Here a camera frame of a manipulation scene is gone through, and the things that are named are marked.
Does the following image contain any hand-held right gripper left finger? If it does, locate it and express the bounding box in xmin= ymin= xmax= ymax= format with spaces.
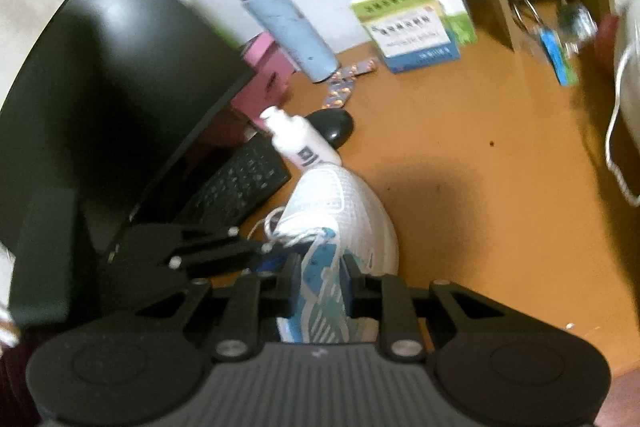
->
xmin=127 ymin=253 xmax=303 ymax=360

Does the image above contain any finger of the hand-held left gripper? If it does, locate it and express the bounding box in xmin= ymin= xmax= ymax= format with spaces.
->
xmin=170 ymin=255 xmax=283 ymax=280
xmin=175 ymin=227 xmax=288 ymax=258

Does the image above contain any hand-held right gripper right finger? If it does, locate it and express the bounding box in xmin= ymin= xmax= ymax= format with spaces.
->
xmin=342 ymin=255 xmax=506 ymax=360

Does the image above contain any white shoelace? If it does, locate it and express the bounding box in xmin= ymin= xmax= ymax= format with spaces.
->
xmin=605 ymin=39 xmax=640 ymax=208
xmin=245 ymin=204 xmax=331 ymax=250

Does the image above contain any white blue sneaker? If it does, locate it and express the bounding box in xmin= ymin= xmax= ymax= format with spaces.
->
xmin=612 ymin=0 xmax=640 ymax=108
xmin=270 ymin=164 xmax=401 ymax=345

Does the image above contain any black keyboard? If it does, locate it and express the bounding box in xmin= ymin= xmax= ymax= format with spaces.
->
xmin=172 ymin=134 xmax=292 ymax=233

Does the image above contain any white lotion bottle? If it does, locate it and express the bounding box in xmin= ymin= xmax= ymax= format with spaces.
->
xmin=260 ymin=105 xmax=343 ymax=170

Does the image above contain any black computer mouse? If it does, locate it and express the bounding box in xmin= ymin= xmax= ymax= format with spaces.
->
xmin=302 ymin=109 xmax=355 ymax=148

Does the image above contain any pink box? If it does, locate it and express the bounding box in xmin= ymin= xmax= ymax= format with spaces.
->
xmin=227 ymin=32 xmax=296 ymax=132

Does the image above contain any black computer monitor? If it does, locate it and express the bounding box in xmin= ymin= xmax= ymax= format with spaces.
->
xmin=0 ymin=0 xmax=258 ymax=328

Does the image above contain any light blue thermos bottle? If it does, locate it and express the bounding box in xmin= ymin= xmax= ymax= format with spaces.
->
xmin=236 ymin=0 xmax=341 ymax=84

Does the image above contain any white blue medicine box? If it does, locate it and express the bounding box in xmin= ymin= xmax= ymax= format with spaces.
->
xmin=350 ymin=0 xmax=462 ymax=74

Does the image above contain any blue packet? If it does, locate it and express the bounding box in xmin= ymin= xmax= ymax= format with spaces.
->
xmin=539 ymin=27 xmax=580 ymax=88

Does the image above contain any clear plastic bag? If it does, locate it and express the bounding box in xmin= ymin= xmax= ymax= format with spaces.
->
xmin=557 ymin=0 xmax=598 ymax=58

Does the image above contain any red round object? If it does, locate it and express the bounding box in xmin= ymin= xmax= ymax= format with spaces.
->
xmin=597 ymin=14 xmax=623 ymax=62

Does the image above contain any metal key ring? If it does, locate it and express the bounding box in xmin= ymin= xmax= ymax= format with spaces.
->
xmin=510 ymin=0 xmax=543 ymax=38

